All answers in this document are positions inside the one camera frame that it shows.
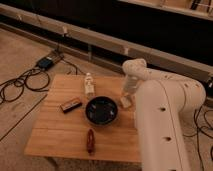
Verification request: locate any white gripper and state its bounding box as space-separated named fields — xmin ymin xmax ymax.
xmin=122 ymin=75 xmax=139 ymax=96

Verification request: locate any white sponge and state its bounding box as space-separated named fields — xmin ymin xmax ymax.
xmin=120 ymin=96 xmax=132 ymax=108

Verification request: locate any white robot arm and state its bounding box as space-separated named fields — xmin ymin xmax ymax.
xmin=121 ymin=59 xmax=206 ymax=171

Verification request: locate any dark ceramic bowl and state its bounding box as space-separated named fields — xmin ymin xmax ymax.
xmin=85 ymin=96 xmax=118 ymax=125

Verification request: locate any small white bottle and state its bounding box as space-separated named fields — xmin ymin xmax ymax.
xmin=84 ymin=73 xmax=95 ymax=99

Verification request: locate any red brown elongated object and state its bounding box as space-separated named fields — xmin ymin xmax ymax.
xmin=86 ymin=129 xmax=95 ymax=154

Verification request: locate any dark rectangular eraser block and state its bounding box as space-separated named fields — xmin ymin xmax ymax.
xmin=60 ymin=98 xmax=82 ymax=113

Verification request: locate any wooden table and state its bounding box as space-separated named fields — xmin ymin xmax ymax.
xmin=25 ymin=75 xmax=140 ymax=162

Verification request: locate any black power adapter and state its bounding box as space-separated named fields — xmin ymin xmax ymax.
xmin=36 ymin=57 xmax=54 ymax=70

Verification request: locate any black floor cable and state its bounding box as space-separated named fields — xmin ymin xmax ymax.
xmin=0 ymin=67 xmax=52 ymax=106

